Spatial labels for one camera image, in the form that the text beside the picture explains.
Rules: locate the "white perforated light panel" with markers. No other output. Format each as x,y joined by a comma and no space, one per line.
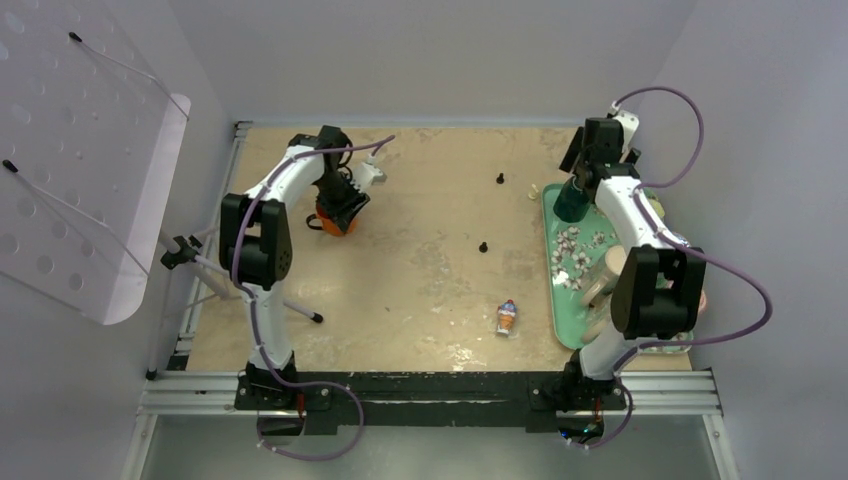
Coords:
90,139

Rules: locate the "small beige scrap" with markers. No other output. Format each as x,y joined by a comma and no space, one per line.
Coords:
533,193

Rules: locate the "light green faceted mug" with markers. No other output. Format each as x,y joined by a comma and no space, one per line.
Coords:
657,207

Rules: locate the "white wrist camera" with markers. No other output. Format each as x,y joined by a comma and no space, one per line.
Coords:
366,175
628,120

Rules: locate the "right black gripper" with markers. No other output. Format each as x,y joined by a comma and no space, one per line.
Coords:
576,164

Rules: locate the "tripod stand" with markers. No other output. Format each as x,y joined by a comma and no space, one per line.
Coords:
182,251

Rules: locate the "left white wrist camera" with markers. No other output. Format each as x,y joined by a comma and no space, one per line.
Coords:
366,175

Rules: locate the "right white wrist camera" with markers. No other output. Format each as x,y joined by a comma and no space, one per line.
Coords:
628,120

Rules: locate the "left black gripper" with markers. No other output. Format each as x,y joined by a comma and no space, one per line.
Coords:
359,199

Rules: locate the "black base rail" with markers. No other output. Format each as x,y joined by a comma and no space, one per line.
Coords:
532,400

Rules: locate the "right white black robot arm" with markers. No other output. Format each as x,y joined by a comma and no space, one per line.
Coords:
658,292

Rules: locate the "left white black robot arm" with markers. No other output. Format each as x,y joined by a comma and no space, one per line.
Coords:
255,247

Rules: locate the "ice cream toy figure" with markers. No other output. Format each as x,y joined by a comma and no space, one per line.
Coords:
506,317

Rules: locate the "orange mug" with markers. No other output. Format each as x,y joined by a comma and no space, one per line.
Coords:
320,221

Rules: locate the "pink mug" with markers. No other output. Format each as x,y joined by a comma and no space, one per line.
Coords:
703,302

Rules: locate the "green floral tray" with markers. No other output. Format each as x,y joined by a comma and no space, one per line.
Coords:
571,250

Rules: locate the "dark green mug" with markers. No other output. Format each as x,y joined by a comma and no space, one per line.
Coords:
572,202

